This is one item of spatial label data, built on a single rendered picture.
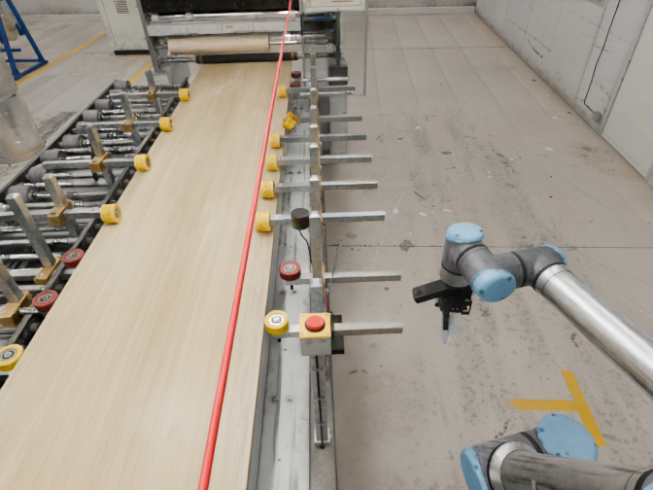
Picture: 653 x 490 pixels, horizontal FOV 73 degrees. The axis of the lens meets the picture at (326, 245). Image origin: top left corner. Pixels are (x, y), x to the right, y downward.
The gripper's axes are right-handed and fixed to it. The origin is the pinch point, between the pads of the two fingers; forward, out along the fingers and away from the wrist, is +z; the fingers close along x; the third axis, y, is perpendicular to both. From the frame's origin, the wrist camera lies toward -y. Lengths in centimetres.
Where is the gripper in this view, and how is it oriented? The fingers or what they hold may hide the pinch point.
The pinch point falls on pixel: (437, 325)
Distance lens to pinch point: 141.1
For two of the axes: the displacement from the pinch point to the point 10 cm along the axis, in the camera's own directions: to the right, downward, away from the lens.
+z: 0.3, 7.8, 6.3
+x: 0.5, -6.3, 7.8
